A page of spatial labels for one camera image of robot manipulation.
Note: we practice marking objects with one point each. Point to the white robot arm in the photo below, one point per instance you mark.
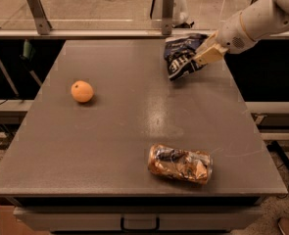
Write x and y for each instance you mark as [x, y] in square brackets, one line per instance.
[272, 17]

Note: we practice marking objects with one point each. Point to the black drawer handle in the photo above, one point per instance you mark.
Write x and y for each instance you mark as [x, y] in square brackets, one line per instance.
[139, 224]

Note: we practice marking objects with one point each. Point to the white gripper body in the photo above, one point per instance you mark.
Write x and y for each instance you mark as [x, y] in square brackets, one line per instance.
[232, 34]

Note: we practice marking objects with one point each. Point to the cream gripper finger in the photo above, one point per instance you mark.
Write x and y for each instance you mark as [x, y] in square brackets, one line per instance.
[208, 43]
[206, 55]

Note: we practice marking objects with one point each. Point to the grey table drawer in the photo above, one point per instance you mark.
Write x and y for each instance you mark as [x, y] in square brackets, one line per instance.
[71, 219]

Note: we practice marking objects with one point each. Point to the blue chip bag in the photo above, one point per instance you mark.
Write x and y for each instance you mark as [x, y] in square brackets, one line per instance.
[179, 54]

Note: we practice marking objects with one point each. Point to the middle metal bracket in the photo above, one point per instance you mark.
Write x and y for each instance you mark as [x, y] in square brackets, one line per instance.
[167, 11]

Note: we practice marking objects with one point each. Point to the orange fruit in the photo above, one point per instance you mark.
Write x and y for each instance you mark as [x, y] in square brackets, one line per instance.
[82, 91]

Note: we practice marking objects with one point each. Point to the crushed orange soda can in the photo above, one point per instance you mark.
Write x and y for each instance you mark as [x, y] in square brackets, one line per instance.
[178, 164]

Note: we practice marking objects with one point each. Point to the left metal bracket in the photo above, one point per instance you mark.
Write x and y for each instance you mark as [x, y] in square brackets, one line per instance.
[42, 24]

